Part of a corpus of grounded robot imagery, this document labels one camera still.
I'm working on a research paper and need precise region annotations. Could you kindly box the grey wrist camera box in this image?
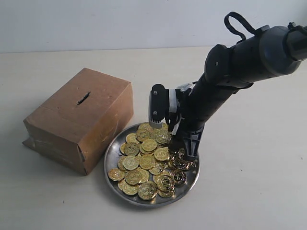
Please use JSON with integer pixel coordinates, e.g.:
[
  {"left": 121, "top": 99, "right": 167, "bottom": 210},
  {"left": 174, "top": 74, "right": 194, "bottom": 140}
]
[{"left": 148, "top": 84, "right": 169, "bottom": 129}]

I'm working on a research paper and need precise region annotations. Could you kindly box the gold coin front of pile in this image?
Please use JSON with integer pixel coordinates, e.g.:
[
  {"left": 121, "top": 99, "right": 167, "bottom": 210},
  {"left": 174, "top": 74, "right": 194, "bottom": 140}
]
[{"left": 138, "top": 181, "right": 158, "bottom": 200}]

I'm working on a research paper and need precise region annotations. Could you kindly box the brown cardboard slotted box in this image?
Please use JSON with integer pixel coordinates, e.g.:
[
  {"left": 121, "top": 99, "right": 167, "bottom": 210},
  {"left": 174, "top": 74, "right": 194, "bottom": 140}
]
[{"left": 24, "top": 68, "right": 133, "bottom": 176}]

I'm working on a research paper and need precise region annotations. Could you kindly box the black cable loop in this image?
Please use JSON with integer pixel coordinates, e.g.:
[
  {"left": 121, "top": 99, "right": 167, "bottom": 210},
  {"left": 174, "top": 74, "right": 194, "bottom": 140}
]
[{"left": 224, "top": 11, "right": 261, "bottom": 40}]

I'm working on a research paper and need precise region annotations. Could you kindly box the gold coin rear left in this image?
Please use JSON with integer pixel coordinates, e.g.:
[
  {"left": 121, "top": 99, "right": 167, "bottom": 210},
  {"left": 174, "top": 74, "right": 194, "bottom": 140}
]
[{"left": 135, "top": 128, "right": 151, "bottom": 142}]

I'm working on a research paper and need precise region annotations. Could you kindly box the gold coin rear centre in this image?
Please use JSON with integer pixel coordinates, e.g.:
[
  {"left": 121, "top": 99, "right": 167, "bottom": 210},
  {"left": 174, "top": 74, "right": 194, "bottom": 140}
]
[{"left": 155, "top": 129, "right": 171, "bottom": 144}]

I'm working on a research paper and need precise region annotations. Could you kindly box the gold coin centre front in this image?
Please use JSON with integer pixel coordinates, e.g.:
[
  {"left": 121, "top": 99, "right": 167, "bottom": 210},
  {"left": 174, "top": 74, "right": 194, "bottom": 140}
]
[{"left": 157, "top": 175, "right": 175, "bottom": 192}]

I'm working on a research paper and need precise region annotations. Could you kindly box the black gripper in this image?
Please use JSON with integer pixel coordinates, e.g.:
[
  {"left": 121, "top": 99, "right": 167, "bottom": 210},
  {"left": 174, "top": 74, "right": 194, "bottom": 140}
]
[{"left": 168, "top": 81, "right": 236, "bottom": 161}]

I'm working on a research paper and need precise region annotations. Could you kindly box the gold coin left front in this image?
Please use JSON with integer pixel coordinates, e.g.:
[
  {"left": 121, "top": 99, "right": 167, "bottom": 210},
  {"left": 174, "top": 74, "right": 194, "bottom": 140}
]
[{"left": 125, "top": 170, "right": 142, "bottom": 185}]

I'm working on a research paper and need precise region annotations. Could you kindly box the round silver metal plate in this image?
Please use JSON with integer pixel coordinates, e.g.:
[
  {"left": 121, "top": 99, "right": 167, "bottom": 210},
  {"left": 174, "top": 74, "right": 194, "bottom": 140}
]
[{"left": 103, "top": 123, "right": 200, "bottom": 208}]

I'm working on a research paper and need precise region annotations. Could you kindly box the gold coin right front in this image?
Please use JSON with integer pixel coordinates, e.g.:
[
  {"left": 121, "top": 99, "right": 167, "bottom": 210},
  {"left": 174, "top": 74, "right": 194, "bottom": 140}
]
[{"left": 171, "top": 171, "right": 187, "bottom": 185}]

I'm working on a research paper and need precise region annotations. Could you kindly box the gold coin at plate left edge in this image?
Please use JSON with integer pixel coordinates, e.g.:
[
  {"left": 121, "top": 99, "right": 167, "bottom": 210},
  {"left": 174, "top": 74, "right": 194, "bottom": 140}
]
[{"left": 107, "top": 168, "right": 125, "bottom": 181}]

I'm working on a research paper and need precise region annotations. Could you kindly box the gold coin left middle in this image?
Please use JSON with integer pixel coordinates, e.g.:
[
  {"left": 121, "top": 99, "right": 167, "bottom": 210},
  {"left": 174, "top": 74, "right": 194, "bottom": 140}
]
[{"left": 123, "top": 156, "right": 139, "bottom": 170}]

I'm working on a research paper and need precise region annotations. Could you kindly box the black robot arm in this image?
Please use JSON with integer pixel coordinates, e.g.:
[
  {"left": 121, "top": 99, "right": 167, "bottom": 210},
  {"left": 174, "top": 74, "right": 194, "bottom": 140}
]
[{"left": 169, "top": 23, "right": 307, "bottom": 161}]

